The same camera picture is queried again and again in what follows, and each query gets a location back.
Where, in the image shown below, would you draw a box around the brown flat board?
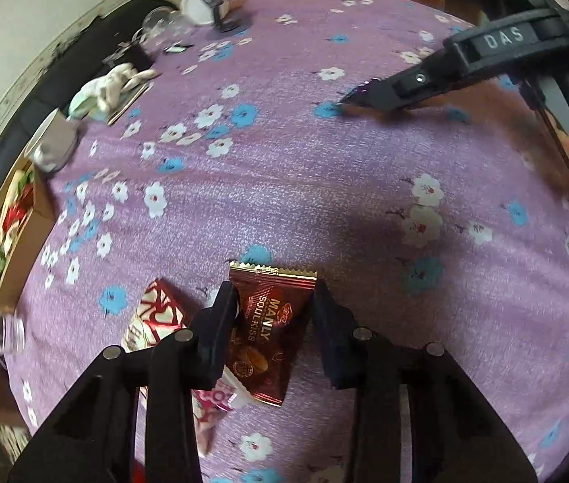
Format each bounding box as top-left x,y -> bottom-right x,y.
106,80 -> 155,126

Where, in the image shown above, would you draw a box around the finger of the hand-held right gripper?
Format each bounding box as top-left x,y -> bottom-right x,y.
339,46 -> 472,112

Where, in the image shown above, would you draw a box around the brown cardboard box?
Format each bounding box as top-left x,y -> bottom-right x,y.
0,155 -> 57,314

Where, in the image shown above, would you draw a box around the assorted small packets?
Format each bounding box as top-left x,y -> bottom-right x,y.
0,167 -> 37,279

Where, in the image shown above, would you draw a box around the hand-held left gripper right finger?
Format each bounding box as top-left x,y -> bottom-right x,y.
311,281 -> 540,483

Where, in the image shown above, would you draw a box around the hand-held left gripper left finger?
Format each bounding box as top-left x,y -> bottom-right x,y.
7,281 -> 241,483

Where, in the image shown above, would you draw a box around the white crumpled cloth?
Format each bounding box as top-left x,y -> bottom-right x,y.
68,62 -> 157,122

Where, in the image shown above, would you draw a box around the white mug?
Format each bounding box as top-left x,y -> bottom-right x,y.
25,108 -> 80,175

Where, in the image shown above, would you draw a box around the brown snack packet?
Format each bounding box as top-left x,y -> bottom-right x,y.
228,260 -> 318,408

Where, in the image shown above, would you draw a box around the pink heart-print snack packet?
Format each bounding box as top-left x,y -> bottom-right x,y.
120,278 -> 252,458

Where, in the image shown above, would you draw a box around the clear glass bowl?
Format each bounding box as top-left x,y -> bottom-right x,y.
140,6 -> 195,45

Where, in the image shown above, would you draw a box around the dark sofa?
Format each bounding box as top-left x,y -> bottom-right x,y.
0,0 -> 164,272

